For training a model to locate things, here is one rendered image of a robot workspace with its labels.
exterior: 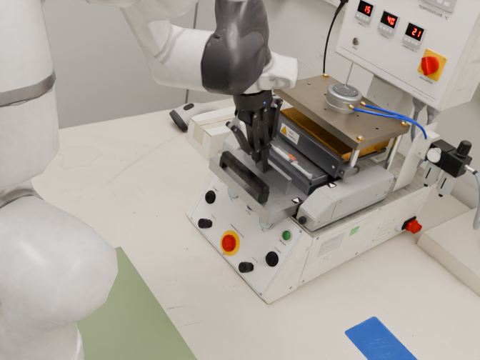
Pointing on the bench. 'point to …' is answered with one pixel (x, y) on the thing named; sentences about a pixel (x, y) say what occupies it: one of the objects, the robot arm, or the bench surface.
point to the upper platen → (332, 137)
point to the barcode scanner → (181, 118)
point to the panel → (245, 235)
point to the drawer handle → (227, 159)
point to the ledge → (456, 248)
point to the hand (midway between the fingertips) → (261, 157)
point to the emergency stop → (228, 243)
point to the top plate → (345, 111)
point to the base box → (340, 240)
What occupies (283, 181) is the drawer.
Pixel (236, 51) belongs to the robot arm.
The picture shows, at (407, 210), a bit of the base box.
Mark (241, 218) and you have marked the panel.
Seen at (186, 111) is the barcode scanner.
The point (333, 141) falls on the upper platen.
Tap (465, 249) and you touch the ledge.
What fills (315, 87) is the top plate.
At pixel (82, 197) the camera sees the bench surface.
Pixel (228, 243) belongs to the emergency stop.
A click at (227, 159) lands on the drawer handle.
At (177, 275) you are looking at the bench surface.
